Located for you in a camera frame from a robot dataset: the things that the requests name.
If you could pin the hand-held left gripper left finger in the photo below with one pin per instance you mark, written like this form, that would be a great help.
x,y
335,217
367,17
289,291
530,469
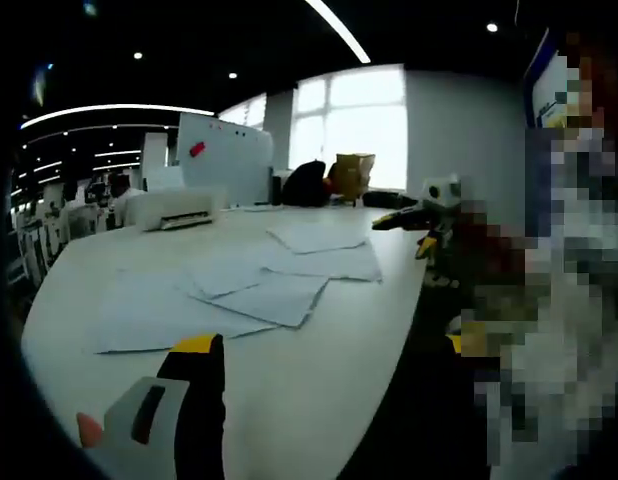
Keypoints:
x,y
189,380

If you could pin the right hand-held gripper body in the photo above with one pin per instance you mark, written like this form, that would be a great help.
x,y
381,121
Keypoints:
x,y
439,190

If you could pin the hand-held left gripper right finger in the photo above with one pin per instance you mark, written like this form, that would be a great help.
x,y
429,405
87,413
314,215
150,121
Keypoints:
x,y
455,345

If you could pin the white printing papers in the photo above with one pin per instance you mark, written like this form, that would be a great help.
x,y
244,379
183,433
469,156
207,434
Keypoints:
x,y
269,295

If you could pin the person's left hand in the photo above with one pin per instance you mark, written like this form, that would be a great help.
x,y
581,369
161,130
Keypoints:
x,y
89,429

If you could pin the dark flat object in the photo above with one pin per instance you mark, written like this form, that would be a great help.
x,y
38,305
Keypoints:
x,y
389,199

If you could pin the brown cardboard box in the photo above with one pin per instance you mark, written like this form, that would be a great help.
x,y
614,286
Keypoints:
x,y
351,175

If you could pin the bright window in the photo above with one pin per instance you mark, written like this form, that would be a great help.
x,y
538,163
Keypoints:
x,y
359,135

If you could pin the black backpack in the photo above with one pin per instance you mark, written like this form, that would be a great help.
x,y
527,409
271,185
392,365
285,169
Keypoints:
x,y
304,185

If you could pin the white table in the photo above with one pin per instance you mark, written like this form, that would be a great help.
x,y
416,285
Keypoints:
x,y
299,390

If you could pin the white printer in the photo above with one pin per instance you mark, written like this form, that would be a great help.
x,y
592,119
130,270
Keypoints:
x,y
174,207

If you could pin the white whiteboard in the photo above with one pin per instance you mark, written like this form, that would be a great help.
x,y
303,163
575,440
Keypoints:
x,y
229,160

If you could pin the curved ceiling light strip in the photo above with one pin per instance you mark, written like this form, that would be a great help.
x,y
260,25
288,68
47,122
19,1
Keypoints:
x,y
119,109
341,30

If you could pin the white office chair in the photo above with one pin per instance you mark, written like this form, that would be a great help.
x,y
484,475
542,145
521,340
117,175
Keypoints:
x,y
36,245

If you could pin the red whiteboard eraser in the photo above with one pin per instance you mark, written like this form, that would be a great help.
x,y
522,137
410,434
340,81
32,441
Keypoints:
x,y
197,149

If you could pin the blue framed wall board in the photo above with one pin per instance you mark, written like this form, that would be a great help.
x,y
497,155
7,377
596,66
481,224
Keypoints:
x,y
544,85

